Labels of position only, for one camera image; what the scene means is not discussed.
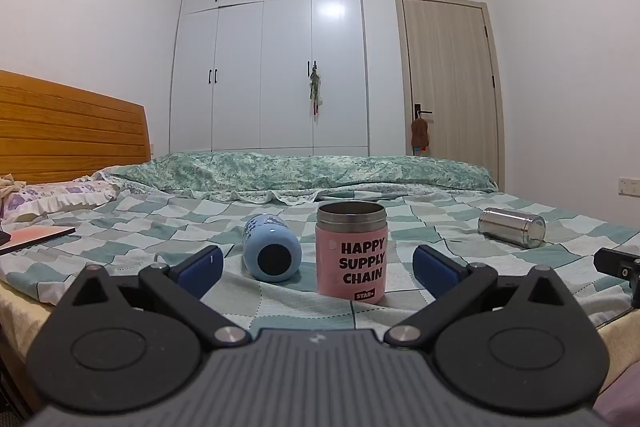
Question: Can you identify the pink steel cup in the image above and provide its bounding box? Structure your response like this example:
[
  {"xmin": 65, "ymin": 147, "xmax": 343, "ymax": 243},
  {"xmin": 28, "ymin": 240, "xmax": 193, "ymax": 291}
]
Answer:
[{"xmin": 315, "ymin": 201, "xmax": 389, "ymax": 306}]

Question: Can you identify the hanging cloth ornament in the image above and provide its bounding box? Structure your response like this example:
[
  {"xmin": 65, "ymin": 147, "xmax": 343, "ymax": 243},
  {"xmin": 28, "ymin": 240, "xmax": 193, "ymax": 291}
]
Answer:
[{"xmin": 308, "ymin": 68, "xmax": 327, "ymax": 118}]

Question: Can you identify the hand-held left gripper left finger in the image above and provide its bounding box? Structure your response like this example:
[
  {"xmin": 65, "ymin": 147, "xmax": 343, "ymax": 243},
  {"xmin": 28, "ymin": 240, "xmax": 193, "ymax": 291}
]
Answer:
[{"xmin": 59, "ymin": 245, "xmax": 252, "ymax": 351}]

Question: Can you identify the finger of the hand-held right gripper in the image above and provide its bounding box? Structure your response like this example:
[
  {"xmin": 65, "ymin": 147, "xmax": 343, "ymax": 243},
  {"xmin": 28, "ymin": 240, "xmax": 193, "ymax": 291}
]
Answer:
[{"xmin": 593, "ymin": 247, "xmax": 640, "ymax": 310}]

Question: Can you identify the pink notebook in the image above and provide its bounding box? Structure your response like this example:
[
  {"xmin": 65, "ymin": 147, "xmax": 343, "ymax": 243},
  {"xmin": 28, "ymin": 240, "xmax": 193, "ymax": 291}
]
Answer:
[{"xmin": 0, "ymin": 226, "xmax": 77, "ymax": 258}]

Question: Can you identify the silver steel cup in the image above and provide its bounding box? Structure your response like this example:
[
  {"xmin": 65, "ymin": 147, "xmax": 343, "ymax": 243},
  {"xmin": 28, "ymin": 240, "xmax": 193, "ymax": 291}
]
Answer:
[{"xmin": 477, "ymin": 207, "xmax": 547, "ymax": 249}]

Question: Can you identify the brown hanging bag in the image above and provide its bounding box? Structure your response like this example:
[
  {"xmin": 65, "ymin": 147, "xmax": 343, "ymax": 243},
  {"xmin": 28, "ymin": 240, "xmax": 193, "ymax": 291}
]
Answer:
[{"xmin": 410, "ymin": 117, "xmax": 432, "ymax": 148}]

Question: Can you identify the light blue cup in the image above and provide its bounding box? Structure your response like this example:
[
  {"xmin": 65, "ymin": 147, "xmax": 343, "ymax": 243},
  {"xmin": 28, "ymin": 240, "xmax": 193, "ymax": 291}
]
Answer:
[{"xmin": 242, "ymin": 213, "xmax": 303, "ymax": 283}]

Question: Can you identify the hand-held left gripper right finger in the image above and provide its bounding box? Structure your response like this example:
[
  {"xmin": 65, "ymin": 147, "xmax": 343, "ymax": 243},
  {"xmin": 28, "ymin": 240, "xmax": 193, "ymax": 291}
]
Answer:
[{"xmin": 384, "ymin": 244, "xmax": 577, "ymax": 351}]

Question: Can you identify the beige cloth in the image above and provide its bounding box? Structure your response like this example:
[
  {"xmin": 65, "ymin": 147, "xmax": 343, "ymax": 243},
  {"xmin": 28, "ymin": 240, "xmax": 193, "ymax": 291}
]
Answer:
[{"xmin": 0, "ymin": 174, "xmax": 27, "ymax": 198}]

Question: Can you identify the purple floral pillow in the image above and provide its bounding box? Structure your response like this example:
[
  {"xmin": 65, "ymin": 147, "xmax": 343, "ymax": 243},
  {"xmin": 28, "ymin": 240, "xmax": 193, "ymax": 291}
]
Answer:
[{"xmin": 0, "ymin": 179, "xmax": 122, "ymax": 225}]

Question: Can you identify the green floral quilt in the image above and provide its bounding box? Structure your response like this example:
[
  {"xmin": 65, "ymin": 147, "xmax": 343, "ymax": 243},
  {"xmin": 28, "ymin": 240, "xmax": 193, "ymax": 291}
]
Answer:
[{"xmin": 107, "ymin": 150, "xmax": 499, "ymax": 206}]

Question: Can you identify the white wardrobe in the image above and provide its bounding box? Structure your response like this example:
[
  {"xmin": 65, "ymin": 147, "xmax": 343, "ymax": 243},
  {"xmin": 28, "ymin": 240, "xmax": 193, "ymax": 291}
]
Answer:
[{"xmin": 169, "ymin": 0, "xmax": 371, "ymax": 158}]

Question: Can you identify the wooden headboard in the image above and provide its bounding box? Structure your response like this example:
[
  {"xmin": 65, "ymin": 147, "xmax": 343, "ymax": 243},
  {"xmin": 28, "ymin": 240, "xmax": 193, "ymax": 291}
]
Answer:
[{"xmin": 0, "ymin": 70, "xmax": 152, "ymax": 184}]

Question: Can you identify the beige wooden door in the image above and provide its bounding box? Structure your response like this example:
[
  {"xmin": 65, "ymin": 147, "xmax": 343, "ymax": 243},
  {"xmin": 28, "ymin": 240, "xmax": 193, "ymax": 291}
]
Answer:
[{"xmin": 394, "ymin": 0, "xmax": 506, "ymax": 192}]

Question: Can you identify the green checkered bedsheet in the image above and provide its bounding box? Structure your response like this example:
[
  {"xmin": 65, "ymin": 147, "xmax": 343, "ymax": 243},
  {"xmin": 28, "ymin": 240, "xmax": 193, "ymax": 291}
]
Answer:
[{"xmin": 0, "ymin": 189, "xmax": 640, "ymax": 343}]

